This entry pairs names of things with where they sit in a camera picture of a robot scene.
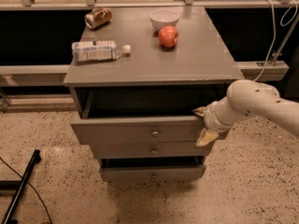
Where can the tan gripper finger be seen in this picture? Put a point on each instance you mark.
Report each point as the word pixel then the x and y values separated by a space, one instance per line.
pixel 206 136
pixel 200 111

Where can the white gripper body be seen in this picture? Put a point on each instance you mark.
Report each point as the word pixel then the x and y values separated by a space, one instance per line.
pixel 212 118

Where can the grey top drawer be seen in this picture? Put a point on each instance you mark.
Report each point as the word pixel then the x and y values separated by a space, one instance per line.
pixel 142 114

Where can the grey drawer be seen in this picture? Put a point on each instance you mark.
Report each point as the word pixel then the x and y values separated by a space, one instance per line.
pixel 152 173
pixel 147 150
pixel 142 114

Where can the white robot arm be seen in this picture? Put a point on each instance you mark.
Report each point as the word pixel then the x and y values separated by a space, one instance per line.
pixel 244 100

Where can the grey bottom drawer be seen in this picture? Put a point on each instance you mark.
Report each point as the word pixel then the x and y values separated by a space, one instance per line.
pixel 152 173

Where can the grey wooden drawer cabinet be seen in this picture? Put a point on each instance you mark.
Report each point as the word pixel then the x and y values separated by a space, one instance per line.
pixel 199 58

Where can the grey middle drawer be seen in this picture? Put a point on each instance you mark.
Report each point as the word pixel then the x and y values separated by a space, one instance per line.
pixel 147 150

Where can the metal window railing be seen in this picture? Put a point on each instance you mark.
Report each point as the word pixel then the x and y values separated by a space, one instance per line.
pixel 15 75

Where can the red apple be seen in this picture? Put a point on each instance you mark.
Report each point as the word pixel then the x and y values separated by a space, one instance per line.
pixel 168 36

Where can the white bowl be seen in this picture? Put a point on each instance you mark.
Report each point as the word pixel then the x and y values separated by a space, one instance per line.
pixel 163 17

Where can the clear plastic water bottle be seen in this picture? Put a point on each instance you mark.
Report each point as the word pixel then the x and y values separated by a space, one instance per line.
pixel 98 50

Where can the brown soda can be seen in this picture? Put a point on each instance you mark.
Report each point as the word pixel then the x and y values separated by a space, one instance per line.
pixel 98 17

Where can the black stand leg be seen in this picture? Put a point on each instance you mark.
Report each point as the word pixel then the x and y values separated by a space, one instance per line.
pixel 35 158

